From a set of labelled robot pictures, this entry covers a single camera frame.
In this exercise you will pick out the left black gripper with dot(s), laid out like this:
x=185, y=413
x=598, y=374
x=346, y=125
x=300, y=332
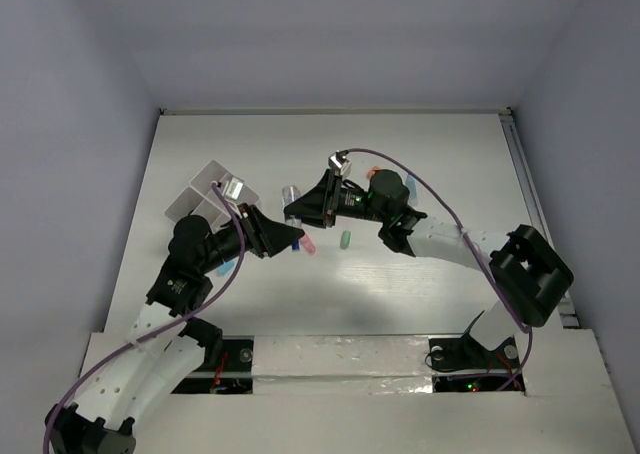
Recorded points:
x=266, y=237

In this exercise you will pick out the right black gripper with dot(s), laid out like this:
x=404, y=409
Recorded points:
x=319, y=205

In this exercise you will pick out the grey marker orange tip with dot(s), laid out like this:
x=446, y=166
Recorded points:
x=290, y=194

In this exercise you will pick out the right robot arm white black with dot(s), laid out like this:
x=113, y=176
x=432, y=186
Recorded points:
x=528, y=275

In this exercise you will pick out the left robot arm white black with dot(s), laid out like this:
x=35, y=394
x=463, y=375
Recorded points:
x=106, y=406

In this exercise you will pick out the pink highlighter marker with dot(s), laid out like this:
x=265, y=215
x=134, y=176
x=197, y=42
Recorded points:
x=308, y=245

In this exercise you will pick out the orange eraser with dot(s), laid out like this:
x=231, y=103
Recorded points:
x=372, y=172

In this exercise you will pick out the white compartment organizer box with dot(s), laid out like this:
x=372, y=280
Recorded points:
x=199, y=199

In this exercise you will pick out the light blue highlighter marker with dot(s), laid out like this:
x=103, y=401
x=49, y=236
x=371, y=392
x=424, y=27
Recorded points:
x=413, y=191

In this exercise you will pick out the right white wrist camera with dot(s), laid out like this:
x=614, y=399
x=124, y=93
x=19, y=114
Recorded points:
x=339, y=163

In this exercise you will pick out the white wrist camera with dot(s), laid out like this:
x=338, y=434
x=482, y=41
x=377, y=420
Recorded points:
x=230, y=187
x=339, y=163

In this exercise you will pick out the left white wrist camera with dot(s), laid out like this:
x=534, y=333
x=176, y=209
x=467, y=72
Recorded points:
x=230, y=187

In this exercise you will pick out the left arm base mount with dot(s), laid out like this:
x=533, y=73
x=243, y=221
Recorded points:
x=227, y=364

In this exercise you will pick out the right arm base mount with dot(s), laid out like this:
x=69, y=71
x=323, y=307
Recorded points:
x=460, y=364

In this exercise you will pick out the aluminium rail right edge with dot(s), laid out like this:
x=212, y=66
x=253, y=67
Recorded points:
x=565, y=310

